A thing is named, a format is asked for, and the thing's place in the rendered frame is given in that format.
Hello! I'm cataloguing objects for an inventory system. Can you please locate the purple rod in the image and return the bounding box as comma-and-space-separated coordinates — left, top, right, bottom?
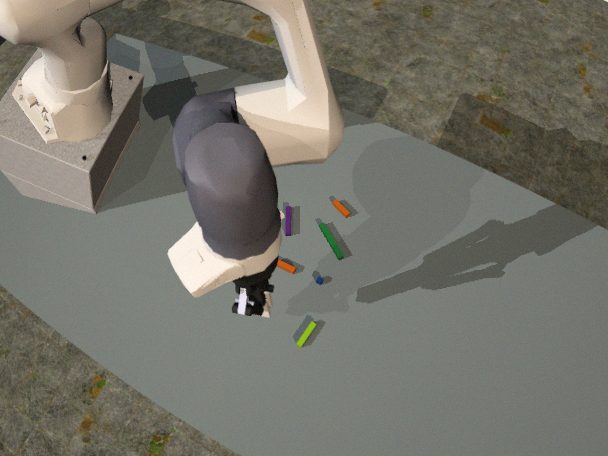
285, 206, 291, 236

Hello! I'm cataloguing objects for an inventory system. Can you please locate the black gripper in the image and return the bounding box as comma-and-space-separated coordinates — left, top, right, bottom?
232, 257, 278, 318

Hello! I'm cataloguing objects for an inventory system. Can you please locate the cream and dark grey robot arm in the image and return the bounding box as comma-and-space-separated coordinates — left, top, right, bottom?
0, 0, 345, 297

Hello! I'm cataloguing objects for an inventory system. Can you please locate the orange rod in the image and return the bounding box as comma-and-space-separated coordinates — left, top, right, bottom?
277, 259, 296, 274
333, 199, 350, 218

